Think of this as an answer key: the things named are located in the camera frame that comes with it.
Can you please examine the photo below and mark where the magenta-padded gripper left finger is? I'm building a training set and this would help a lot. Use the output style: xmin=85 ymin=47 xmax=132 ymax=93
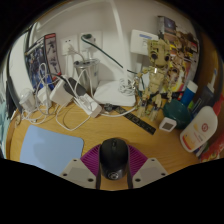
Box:
xmin=59 ymin=143 xmax=103 ymax=190

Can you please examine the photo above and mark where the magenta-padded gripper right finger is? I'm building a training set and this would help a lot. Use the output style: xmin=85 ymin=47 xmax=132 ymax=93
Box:
xmin=126 ymin=144 xmax=169 ymax=189

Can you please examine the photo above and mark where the black computer mouse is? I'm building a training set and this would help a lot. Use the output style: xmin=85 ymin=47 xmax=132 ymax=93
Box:
xmin=98 ymin=137 xmax=130 ymax=181

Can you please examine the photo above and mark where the light blue mouse pad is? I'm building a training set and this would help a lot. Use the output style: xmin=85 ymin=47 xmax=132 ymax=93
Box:
xmin=19 ymin=124 xmax=85 ymax=177

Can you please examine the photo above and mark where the black ruler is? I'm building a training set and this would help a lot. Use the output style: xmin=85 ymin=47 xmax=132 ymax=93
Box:
xmin=103 ymin=103 xmax=157 ymax=136

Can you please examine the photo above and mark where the small white square clock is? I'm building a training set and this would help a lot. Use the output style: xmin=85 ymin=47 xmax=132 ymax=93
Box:
xmin=158 ymin=116 xmax=178 ymax=133

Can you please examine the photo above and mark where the white power strip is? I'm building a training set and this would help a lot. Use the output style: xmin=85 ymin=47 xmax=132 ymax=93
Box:
xmin=74 ymin=93 xmax=103 ymax=118

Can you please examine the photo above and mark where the dark green round container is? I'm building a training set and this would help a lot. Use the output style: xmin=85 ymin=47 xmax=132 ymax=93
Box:
xmin=162 ymin=98 xmax=193 ymax=130

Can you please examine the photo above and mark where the white lotion bottle red cap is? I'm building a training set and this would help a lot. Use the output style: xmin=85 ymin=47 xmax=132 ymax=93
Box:
xmin=179 ymin=93 xmax=224 ymax=154

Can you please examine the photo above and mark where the large white charger block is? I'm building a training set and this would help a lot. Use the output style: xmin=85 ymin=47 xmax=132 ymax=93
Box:
xmin=49 ymin=79 xmax=74 ymax=107

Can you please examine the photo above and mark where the black power adapter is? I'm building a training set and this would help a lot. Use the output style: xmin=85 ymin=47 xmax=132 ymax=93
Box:
xmin=63 ymin=77 xmax=79 ymax=96

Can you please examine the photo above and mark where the small white charger plug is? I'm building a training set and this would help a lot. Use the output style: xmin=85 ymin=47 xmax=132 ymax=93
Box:
xmin=35 ymin=86 xmax=53 ymax=108

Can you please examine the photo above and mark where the metal cup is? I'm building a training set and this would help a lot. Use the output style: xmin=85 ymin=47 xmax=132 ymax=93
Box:
xmin=73 ymin=58 xmax=100 ymax=94

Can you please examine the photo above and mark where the clear plastic jar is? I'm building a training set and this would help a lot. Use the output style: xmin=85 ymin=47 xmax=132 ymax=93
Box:
xmin=19 ymin=88 xmax=37 ymax=113

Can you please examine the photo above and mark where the dark bottle white nozzle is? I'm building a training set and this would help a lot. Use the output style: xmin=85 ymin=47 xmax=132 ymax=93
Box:
xmin=191 ymin=68 xmax=219 ymax=118

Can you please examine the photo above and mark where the bed with checked bedding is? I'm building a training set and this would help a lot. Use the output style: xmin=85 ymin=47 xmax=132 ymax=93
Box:
xmin=0 ymin=99 xmax=9 ymax=158

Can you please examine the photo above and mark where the blue robot model kit box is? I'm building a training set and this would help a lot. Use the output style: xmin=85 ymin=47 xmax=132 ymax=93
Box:
xmin=23 ymin=32 xmax=63 ymax=93

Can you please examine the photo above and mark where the colourful printed poster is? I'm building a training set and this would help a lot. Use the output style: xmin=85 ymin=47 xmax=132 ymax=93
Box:
xmin=158 ymin=15 xmax=201 ymax=88

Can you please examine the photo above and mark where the white looped cable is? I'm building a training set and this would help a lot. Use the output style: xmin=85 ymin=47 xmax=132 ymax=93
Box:
xmin=54 ymin=103 xmax=92 ymax=132

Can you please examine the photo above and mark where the white cable tangle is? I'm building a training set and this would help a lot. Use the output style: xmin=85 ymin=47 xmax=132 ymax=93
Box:
xmin=19 ymin=63 xmax=68 ymax=124

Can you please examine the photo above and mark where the dark green cable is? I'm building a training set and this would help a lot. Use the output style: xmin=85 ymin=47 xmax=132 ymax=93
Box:
xmin=80 ymin=34 xmax=138 ymax=75

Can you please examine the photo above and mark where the white wall-mounted box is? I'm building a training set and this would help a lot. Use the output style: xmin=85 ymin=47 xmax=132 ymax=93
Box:
xmin=129 ymin=29 xmax=159 ymax=56

